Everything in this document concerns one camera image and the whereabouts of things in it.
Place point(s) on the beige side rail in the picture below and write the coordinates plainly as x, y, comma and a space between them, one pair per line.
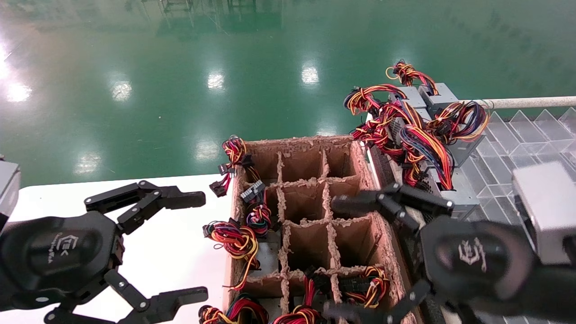
397, 173

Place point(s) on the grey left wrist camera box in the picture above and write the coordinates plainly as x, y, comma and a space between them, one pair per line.
8, 189

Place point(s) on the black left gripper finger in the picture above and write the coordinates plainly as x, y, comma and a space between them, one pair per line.
180, 199
180, 298

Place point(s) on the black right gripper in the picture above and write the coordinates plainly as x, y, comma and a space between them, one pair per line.
472, 258

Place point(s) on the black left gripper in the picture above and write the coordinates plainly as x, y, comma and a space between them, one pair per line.
54, 256

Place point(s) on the stacked grey power supply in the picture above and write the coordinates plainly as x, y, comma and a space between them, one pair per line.
378, 135
438, 96
459, 119
411, 96

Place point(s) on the white pipe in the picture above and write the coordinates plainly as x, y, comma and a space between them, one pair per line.
531, 102

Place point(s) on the brown cardboard divider box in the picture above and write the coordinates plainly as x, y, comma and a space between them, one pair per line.
310, 157

